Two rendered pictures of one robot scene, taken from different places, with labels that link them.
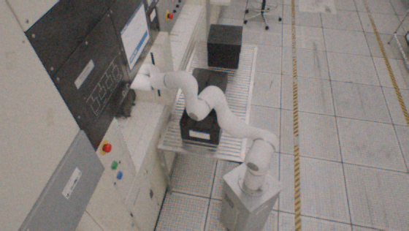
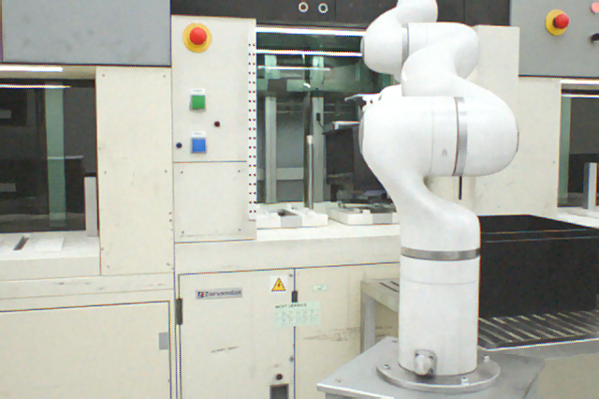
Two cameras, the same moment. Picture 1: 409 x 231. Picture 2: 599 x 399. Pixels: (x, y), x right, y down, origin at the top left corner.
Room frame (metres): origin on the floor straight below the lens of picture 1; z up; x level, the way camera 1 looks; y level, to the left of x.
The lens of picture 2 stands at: (0.10, -1.15, 1.13)
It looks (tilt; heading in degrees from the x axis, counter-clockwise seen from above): 6 degrees down; 63
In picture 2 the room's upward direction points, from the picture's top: straight up
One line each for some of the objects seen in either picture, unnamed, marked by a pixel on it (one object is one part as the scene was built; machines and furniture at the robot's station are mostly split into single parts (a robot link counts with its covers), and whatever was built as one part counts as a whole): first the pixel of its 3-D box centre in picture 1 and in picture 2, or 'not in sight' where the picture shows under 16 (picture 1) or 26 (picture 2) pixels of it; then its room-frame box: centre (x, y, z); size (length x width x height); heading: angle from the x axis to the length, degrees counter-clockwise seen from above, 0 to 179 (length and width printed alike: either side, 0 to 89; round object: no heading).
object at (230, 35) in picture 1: (224, 46); not in sight; (2.02, -0.18, 0.89); 0.29 x 0.29 x 0.25; 82
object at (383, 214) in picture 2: (117, 112); (369, 212); (1.25, 0.62, 0.89); 0.22 x 0.21 x 0.04; 79
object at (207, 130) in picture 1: (204, 119); (507, 260); (1.22, 0.01, 0.85); 0.28 x 0.28 x 0.17; 77
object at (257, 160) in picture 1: (258, 160); (419, 175); (0.75, -0.28, 1.07); 0.19 x 0.12 x 0.24; 148
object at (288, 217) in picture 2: not in sight; (282, 215); (0.99, 0.67, 0.89); 0.22 x 0.21 x 0.04; 79
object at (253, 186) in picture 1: (255, 175); (438, 312); (0.78, -0.30, 0.85); 0.19 x 0.19 x 0.18
